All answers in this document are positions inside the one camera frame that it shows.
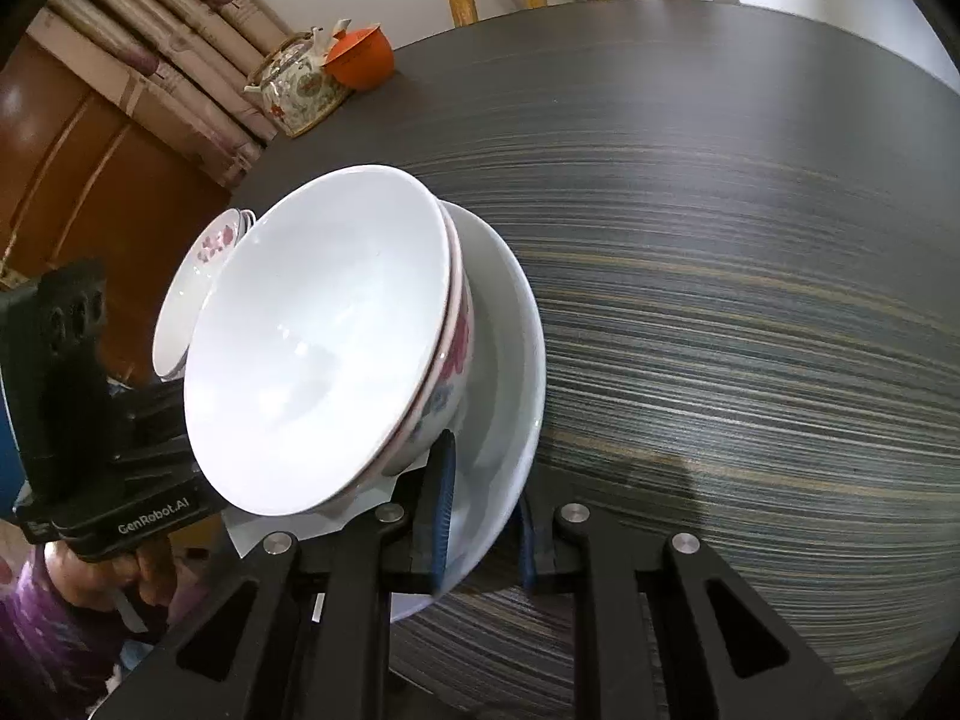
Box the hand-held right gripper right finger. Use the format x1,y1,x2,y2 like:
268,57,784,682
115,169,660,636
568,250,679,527
517,499,875,720

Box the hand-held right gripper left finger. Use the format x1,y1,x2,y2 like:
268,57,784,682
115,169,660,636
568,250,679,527
94,429,457,720

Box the large white floral bowl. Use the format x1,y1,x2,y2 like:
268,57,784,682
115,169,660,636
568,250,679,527
375,191,478,482

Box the white plate with pink flowers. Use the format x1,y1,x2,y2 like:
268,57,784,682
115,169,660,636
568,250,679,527
152,199,547,620

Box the white bowl with pink roses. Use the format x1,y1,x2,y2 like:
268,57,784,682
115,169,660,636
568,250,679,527
182,163,452,517

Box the person's left forearm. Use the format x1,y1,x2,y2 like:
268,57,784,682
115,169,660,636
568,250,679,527
0,546,132,720

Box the person's left hand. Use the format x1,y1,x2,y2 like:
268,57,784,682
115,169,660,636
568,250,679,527
43,534,188,632

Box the brown wooden door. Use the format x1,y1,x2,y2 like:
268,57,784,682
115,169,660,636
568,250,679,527
0,34,252,391

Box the beige patterned curtain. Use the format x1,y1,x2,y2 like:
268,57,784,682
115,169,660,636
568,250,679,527
28,0,302,190

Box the floral ceramic teapot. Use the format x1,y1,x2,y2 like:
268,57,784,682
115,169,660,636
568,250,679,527
243,18,355,138

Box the orange cup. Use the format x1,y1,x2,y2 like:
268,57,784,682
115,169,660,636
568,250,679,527
324,26,396,94

